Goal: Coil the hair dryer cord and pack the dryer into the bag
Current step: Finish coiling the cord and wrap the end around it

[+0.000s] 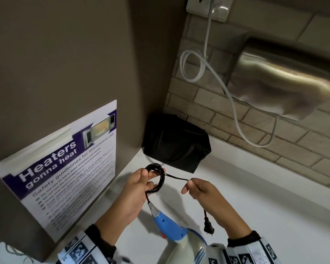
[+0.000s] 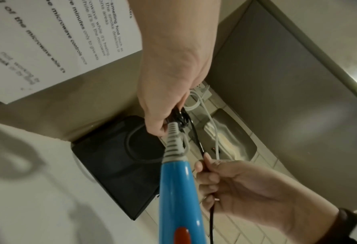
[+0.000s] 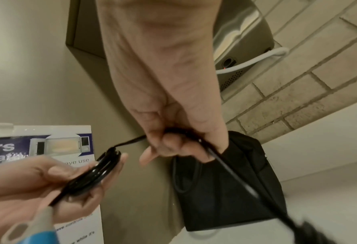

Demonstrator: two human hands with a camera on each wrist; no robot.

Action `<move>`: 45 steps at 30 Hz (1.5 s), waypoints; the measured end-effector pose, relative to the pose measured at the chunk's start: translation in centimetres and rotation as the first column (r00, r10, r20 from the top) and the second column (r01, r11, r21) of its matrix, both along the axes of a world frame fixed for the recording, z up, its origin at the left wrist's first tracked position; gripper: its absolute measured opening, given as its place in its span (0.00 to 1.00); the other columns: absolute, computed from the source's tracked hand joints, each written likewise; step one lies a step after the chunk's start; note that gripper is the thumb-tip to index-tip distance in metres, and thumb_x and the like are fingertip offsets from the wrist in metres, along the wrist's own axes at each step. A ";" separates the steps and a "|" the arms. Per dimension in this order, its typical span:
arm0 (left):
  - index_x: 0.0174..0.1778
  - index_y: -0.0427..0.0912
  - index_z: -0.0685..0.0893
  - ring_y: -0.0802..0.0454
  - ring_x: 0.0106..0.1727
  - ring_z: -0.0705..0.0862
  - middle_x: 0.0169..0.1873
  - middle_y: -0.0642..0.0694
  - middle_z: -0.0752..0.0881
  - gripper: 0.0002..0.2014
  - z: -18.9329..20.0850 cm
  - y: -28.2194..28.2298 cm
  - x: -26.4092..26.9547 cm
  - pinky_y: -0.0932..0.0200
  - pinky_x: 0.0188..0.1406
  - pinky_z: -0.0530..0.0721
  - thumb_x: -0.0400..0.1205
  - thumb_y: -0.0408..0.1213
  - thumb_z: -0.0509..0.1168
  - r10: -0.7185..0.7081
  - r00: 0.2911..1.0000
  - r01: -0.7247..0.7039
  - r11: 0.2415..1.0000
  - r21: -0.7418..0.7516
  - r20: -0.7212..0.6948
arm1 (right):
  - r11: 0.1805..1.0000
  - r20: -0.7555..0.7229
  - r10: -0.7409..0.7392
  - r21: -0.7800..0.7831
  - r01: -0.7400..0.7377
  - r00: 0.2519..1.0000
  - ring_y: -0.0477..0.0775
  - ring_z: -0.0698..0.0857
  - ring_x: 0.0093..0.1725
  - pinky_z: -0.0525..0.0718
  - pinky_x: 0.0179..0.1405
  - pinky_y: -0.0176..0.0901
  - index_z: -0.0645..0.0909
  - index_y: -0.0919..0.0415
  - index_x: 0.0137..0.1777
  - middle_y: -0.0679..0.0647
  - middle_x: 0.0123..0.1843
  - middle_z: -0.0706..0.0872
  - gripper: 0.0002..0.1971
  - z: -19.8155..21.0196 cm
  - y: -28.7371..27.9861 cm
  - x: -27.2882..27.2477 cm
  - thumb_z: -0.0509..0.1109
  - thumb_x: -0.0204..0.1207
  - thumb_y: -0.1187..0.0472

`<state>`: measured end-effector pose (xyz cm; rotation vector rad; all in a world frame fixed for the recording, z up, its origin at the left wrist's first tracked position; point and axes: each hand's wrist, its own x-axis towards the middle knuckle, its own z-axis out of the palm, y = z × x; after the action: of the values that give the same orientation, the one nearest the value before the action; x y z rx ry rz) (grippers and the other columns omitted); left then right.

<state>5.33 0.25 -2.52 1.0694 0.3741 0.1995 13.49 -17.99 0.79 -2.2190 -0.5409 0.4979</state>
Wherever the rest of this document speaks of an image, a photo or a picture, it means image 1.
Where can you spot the light grey shirt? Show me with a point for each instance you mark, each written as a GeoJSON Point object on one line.
{"type": "Point", "coordinates": [2, 250]}

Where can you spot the steel wall hand dryer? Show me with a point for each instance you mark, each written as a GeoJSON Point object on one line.
{"type": "Point", "coordinates": [280, 79]}

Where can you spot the person's left hand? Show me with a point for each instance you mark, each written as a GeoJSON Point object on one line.
{"type": "Point", "coordinates": [129, 203]}

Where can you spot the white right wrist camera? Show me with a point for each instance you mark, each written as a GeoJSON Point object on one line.
{"type": "Point", "coordinates": [216, 254]}

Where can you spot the white wall outlet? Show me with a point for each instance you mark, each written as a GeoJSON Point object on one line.
{"type": "Point", "coordinates": [198, 4]}

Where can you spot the blue white hair dryer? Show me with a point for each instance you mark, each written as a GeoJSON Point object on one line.
{"type": "Point", "coordinates": [167, 225]}

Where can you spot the person's right hand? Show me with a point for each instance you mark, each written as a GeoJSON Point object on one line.
{"type": "Point", "coordinates": [217, 208]}

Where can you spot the white purple safety poster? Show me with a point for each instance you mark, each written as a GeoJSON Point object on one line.
{"type": "Point", "coordinates": [68, 178]}

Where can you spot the black fabric bag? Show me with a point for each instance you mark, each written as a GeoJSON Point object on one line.
{"type": "Point", "coordinates": [176, 140]}

